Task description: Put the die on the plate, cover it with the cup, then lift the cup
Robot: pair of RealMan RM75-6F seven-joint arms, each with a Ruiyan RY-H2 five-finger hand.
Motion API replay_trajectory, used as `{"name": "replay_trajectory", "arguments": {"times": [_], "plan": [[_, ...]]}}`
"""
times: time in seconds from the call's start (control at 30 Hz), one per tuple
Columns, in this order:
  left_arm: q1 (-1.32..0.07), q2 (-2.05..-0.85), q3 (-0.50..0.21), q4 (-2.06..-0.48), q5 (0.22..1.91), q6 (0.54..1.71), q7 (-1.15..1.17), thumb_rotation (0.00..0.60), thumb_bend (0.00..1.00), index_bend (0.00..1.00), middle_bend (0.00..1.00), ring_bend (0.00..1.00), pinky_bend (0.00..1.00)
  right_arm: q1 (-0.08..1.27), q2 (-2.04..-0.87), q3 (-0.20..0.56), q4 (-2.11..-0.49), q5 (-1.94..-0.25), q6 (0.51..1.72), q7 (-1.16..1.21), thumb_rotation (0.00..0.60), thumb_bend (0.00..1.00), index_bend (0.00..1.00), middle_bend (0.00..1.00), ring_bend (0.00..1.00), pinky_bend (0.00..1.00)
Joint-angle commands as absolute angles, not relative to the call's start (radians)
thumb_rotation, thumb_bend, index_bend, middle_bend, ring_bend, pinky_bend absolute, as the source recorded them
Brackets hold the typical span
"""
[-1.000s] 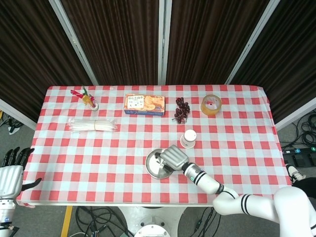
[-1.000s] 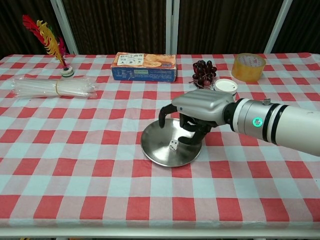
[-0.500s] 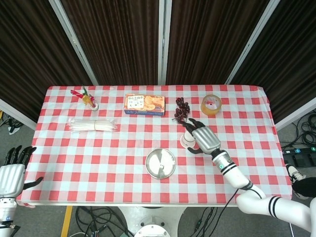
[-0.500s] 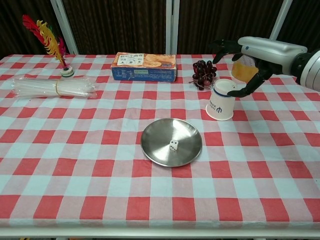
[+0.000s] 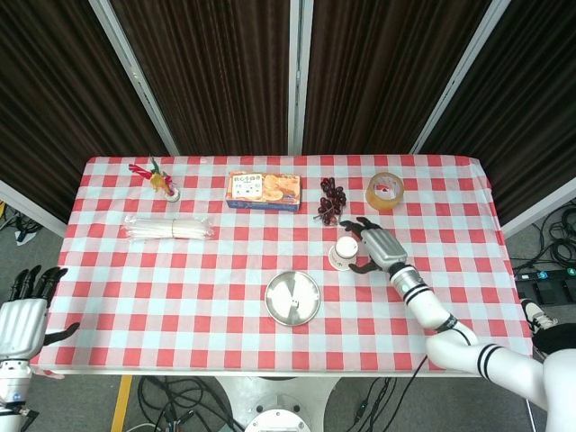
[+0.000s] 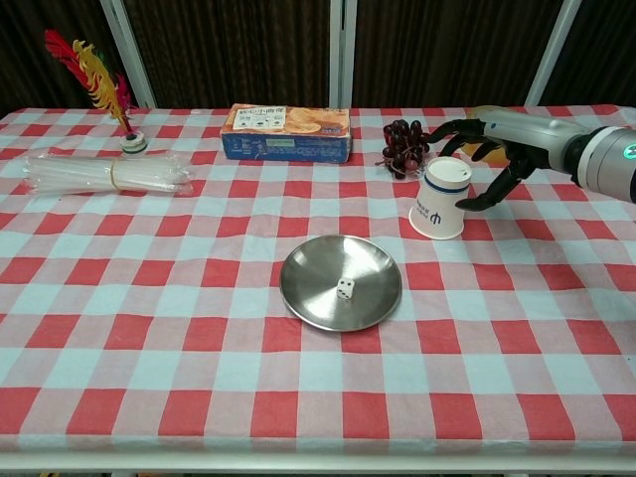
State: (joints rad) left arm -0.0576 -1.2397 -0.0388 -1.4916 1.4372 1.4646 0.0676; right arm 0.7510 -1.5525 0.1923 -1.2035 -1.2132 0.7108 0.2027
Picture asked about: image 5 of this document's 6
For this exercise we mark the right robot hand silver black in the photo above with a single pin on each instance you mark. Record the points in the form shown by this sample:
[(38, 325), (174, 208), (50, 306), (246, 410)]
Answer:
[(382, 247)]

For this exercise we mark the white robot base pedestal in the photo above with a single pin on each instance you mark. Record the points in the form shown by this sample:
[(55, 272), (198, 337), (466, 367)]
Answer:
[(279, 414)]

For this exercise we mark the red white checkered tablecloth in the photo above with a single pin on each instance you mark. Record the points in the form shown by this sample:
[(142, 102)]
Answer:
[(202, 279)]

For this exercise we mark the black trouser leg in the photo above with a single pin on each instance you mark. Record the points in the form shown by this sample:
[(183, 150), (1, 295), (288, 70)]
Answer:
[(558, 339)]

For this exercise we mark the white sneaker shoe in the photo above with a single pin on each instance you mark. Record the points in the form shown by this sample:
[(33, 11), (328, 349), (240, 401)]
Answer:
[(537, 315)]

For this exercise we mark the pack of white straws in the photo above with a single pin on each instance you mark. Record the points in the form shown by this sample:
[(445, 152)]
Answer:
[(166, 228)]

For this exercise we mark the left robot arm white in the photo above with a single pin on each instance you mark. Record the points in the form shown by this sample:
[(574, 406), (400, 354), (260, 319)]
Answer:
[(11, 387)]

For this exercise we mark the white partition frame post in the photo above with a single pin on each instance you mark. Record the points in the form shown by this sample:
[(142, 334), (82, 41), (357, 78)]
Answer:
[(540, 209), (31, 207), (135, 76), (459, 81), (299, 76)]

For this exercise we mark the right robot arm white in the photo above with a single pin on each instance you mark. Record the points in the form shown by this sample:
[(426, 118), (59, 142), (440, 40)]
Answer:
[(432, 310)]

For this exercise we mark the clear yellowish tape roll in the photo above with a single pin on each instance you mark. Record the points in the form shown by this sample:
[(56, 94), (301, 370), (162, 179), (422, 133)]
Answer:
[(382, 200)]

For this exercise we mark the black foot pedal box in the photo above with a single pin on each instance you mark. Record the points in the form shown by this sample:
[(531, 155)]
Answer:
[(549, 292)]

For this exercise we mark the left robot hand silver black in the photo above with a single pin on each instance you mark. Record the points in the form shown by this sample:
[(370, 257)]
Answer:
[(20, 324)]

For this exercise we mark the dark brown partition panel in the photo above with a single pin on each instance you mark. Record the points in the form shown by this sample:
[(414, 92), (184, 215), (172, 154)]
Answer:
[(531, 112), (216, 76), (58, 99), (378, 76)]

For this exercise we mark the round metal plate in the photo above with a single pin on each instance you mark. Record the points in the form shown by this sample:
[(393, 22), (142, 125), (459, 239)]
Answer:
[(281, 292)]

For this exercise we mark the orange blue biscuit box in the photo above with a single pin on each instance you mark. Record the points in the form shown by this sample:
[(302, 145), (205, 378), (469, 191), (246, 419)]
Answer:
[(265, 191)]

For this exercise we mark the white paper cup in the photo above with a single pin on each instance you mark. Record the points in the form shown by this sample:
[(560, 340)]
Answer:
[(343, 254)]

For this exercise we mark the dark red grape bunch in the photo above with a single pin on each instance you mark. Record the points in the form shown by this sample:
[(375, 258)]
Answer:
[(330, 200)]

